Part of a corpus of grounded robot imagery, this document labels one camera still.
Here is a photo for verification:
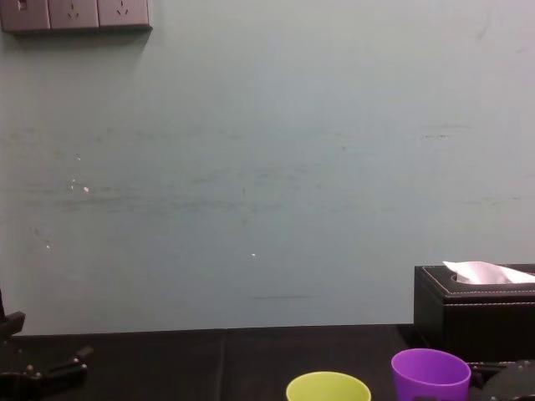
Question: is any black table cloth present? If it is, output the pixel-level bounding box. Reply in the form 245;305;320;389
0;322;535;401

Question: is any yellow-green plastic cup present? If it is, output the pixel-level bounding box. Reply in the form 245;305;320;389
285;371;372;401

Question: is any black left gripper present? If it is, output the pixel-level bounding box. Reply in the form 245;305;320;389
0;287;94;401

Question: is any white paper tissue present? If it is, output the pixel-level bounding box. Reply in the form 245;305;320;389
441;260;535;286

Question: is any black leather tissue box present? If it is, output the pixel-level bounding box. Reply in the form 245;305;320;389
413;262;535;365

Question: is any purple plastic cup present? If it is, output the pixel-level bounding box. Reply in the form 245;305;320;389
390;348;473;401

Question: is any grey wall socket panel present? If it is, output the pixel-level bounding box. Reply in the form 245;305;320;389
0;0;154;35

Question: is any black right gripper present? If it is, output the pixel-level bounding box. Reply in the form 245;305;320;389
466;358;535;401

